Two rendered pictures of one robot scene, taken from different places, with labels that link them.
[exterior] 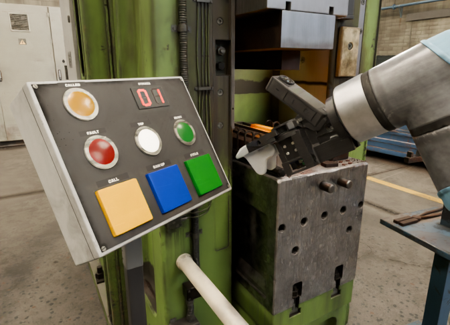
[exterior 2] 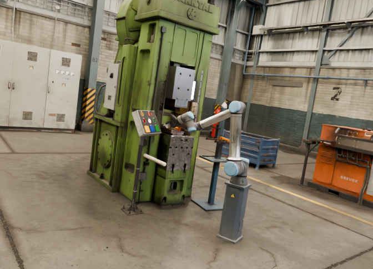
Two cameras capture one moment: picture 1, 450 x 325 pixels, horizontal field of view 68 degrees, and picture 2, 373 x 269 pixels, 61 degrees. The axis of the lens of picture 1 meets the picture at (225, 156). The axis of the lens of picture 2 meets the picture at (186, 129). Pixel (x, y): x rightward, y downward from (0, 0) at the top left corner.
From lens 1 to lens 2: 3.00 m
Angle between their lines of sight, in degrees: 12
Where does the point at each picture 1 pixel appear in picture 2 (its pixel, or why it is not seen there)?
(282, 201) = (171, 141)
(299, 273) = (174, 161)
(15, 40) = (27, 66)
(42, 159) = (136, 121)
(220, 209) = (155, 143)
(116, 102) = (145, 113)
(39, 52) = (39, 75)
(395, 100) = (183, 118)
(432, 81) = (186, 116)
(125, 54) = (134, 101)
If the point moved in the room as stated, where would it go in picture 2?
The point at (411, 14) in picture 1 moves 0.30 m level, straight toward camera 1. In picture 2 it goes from (272, 81) to (271, 80)
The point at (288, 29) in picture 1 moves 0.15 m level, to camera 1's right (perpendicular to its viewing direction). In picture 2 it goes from (176, 103) to (188, 105)
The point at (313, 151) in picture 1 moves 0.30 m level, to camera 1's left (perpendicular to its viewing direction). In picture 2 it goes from (174, 124) to (147, 121)
